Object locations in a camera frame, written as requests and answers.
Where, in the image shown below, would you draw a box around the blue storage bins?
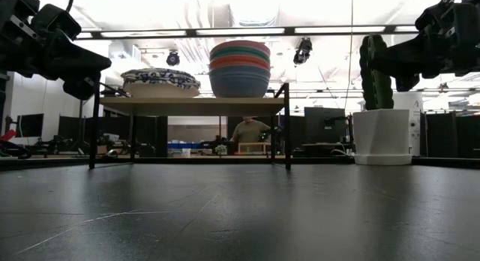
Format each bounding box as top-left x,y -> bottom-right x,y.
167,142 -> 200,150

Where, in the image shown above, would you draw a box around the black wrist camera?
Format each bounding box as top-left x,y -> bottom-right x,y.
31,3 -> 83,41
415,0 -> 455,29

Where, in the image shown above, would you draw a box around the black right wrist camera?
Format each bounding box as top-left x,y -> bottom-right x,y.
415,0 -> 455,29

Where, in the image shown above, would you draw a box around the person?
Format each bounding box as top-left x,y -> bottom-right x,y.
231,116 -> 272,144

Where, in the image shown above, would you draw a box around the black monitor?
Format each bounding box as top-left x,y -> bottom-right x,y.
14,113 -> 45,140
303,106 -> 349,144

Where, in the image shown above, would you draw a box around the black table mat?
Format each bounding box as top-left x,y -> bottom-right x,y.
0,161 -> 480,261

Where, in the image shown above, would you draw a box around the green cactus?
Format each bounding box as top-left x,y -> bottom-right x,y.
358,33 -> 395,111

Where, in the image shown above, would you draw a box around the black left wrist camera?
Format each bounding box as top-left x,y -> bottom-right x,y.
31,3 -> 83,41

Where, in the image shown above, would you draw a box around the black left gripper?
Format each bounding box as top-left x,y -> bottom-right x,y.
0,0 -> 113,101

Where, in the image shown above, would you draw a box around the white plant pot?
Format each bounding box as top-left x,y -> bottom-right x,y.
352,109 -> 413,167

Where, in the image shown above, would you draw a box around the black ceiling spotlight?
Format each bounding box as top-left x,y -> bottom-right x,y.
292,37 -> 314,65
166,50 -> 181,67

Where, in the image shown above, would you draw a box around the black overhead frame bar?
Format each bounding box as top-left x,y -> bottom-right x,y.
74,25 -> 421,40

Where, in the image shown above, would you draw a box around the white cylindrical appliance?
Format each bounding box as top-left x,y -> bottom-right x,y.
392,91 -> 425,157

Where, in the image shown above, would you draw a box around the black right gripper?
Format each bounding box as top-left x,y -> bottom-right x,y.
368,1 -> 480,93

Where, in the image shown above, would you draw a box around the wooden shelf with black legs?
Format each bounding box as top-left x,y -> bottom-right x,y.
88,82 -> 293,171

